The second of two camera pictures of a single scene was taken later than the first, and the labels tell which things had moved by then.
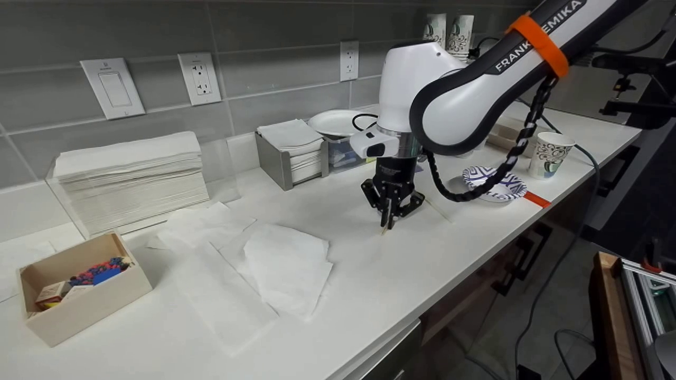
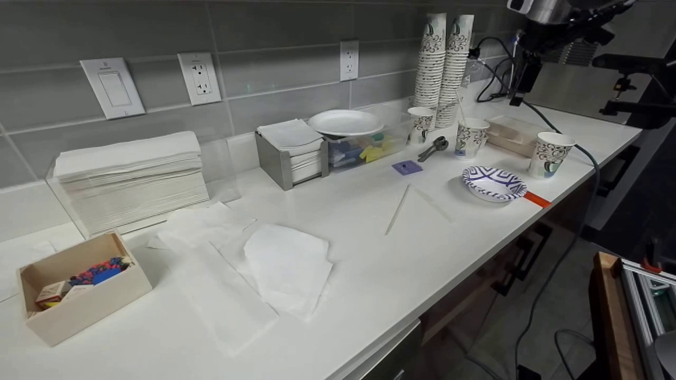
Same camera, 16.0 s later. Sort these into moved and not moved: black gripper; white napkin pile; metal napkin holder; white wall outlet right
Moved: black gripper
Not moved: metal napkin holder; white napkin pile; white wall outlet right
